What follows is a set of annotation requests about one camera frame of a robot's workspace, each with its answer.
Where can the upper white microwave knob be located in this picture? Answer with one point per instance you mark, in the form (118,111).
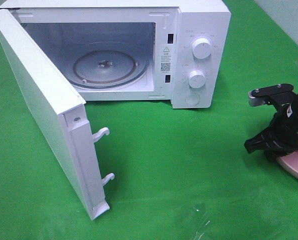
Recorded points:
(201,48)

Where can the round microwave door button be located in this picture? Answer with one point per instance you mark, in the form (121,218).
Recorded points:
(192,99)

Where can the pink speckled plate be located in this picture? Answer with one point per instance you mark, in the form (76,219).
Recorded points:
(290,163)

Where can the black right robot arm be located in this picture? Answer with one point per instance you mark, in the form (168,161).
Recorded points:
(280,138)

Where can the clear tape patch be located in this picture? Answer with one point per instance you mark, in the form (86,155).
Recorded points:
(269,213)
(192,222)

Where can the white microwave knob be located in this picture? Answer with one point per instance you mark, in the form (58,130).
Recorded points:
(196,79)
(201,48)

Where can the lower white microwave knob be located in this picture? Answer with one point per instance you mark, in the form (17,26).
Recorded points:
(196,79)

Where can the clear tape patch right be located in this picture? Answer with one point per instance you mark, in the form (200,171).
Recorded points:
(269,213)

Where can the white microwave door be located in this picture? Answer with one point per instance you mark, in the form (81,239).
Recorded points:
(59,111)

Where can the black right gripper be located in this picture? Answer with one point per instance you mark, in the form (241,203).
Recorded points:
(285,129)

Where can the clear tape patch front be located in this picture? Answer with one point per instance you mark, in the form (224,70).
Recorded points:
(192,222)

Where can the white microwave oven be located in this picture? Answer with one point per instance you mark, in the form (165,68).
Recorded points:
(168,27)

